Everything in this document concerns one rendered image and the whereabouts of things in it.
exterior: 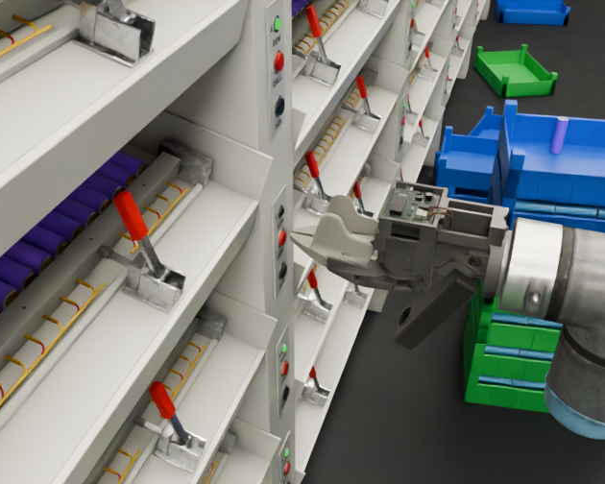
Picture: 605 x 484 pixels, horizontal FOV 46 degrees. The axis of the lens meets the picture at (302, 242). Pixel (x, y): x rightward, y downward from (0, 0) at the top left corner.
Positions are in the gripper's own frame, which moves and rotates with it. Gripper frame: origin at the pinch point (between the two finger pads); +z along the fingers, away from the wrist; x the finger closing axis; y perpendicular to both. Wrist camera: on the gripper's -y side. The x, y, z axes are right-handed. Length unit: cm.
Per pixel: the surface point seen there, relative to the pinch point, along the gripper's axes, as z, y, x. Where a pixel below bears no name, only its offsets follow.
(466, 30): 5, -47, -205
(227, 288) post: 6.7, -4.3, 4.8
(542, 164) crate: -24, -17, -57
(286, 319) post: 2.6, -13.1, -1.8
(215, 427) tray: 3.4, -11.5, 16.7
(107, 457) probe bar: 9.2, -7.3, 25.6
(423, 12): 6, -11, -109
